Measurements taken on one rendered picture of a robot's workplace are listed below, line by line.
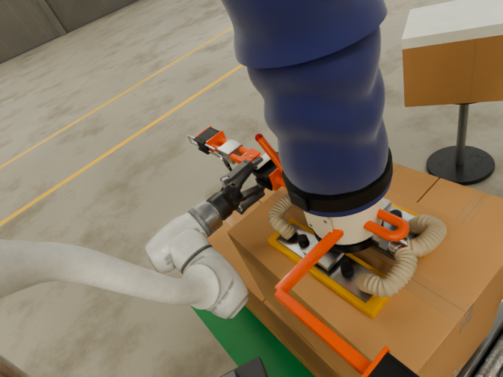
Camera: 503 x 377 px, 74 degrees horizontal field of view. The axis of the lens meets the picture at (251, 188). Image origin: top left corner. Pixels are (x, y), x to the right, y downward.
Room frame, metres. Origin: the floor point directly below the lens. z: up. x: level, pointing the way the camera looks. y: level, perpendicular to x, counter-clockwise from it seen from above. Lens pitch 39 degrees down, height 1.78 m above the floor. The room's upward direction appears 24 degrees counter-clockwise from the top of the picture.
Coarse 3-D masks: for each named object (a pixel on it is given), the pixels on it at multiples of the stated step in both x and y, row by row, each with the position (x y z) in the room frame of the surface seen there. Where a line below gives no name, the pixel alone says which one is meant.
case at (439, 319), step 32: (256, 224) 0.72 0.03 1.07; (448, 224) 0.46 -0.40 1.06; (256, 256) 0.61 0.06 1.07; (384, 256) 0.45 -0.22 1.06; (448, 256) 0.39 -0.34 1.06; (480, 256) 0.36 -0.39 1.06; (320, 288) 0.44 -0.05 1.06; (416, 288) 0.35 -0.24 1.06; (448, 288) 0.32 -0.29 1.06; (480, 288) 0.30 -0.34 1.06; (288, 320) 0.61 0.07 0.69; (320, 320) 0.39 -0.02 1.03; (352, 320) 0.34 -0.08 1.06; (384, 320) 0.32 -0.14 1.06; (416, 320) 0.29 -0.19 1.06; (448, 320) 0.27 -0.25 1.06; (480, 320) 0.30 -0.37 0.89; (320, 352) 0.47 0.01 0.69; (416, 352) 0.24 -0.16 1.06; (448, 352) 0.25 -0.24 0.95
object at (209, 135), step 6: (210, 126) 1.13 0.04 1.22; (204, 132) 1.11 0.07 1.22; (210, 132) 1.09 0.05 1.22; (216, 132) 1.07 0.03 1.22; (222, 132) 1.06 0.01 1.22; (204, 138) 1.06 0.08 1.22; (210, 138) 1.05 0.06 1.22; (216, 138) 1.05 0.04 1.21; (216, 144) 1.05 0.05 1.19; (210, 150) 1.04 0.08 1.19
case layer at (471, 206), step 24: (408, 168) 1.18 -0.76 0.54; (264, 192) 1.47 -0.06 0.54; (408, 192) 1.04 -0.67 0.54; (432, 192) 0.98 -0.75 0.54; (456, 192) 0.92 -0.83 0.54; (480, 192) 0.87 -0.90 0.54; (240, 216) 1.37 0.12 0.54; (456, 216) 0.81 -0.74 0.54; (480, 216) 0.77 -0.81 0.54; (216, 240) 1.27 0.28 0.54; (240, 264) 1.06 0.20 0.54; (264, 312) 0.88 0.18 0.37; (288, 336) 0.73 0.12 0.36; (312, 360) 0.61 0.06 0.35
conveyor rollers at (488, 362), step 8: (496, 344) 0.34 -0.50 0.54; (496, 352) 0.32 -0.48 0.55; (488, 360) 0.31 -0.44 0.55; (496, 360) 0.30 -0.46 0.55; (480, 368) 0.30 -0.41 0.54; (488, 368) 0.29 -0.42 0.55; (496, 368) 0.29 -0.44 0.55; (480, 376) 0.28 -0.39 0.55; (488, 376) 0.28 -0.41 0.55; (496, 376) 0.27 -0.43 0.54
